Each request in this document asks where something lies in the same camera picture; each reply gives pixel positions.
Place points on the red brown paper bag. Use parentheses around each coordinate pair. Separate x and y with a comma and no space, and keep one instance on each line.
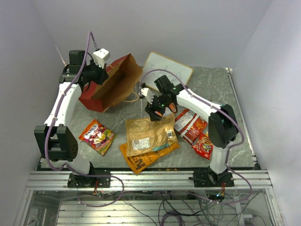
(123,74)

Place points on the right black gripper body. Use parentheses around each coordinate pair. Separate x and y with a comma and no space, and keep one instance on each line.
(159,103)

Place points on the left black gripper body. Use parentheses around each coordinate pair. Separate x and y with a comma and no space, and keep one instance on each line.
(95,73)

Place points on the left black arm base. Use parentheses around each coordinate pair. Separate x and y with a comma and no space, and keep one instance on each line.
(77,181)

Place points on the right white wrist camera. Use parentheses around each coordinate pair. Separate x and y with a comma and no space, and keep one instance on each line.
(147,93)

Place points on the colourful candy bag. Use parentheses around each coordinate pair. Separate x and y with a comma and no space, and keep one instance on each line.
(97,136)

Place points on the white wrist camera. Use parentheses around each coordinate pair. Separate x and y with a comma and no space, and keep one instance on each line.
(147,93)
(100,57)

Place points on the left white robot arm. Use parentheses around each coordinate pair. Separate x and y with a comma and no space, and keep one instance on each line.
(58,146)

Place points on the small whiteboard with writing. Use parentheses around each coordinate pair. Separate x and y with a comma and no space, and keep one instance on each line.
(158,61)

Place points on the orange Kettle chips bag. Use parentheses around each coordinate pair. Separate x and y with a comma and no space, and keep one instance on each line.
(140,162)

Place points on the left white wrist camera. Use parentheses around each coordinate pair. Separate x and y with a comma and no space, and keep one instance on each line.
(100,57)

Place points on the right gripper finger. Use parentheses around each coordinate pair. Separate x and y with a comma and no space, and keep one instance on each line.
(153,114)
(173,108)

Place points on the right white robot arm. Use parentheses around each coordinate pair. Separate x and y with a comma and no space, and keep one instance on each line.
(221,121)

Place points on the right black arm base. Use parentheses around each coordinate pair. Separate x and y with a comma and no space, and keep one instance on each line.
(201,178)

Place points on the red Doritos chips bag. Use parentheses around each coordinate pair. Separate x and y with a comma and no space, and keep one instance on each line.
(189,126)

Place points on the aluminium frame rail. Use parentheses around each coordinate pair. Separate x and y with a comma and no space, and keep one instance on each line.
(146,181)

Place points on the brown gold snack bag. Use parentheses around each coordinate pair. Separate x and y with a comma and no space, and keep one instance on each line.
(144,135)

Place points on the small red snack bag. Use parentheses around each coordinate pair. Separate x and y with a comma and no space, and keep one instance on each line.
(203,146)

